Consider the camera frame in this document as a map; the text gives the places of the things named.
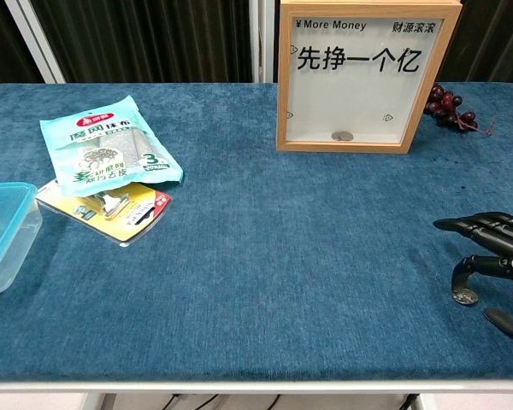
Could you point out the yellow razor blister pack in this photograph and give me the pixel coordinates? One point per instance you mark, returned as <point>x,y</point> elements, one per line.
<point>124,222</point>

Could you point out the blue velvet table cloth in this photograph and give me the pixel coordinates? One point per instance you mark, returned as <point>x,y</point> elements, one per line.
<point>261,256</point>

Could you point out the teal cleaning cloth package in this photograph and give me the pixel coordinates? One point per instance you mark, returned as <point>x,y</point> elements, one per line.
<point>102,145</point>

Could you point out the wooden frame money box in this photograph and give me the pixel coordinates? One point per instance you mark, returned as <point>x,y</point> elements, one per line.
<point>284,85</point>

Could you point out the clear blue plastic container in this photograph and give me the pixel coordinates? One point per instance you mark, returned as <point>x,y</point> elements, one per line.
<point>4,222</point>

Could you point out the dark purple grape bunch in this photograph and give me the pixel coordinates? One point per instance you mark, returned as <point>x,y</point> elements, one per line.
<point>446,107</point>

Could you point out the white partition post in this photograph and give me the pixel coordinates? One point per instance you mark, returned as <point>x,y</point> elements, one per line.
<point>258,42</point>
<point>36,38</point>

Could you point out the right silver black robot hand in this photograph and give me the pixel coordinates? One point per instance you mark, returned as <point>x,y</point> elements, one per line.
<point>496,230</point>

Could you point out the dark pleated curtain panel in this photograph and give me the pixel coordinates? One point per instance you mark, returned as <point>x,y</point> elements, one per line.
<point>496,42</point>
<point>154,42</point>
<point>0,42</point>

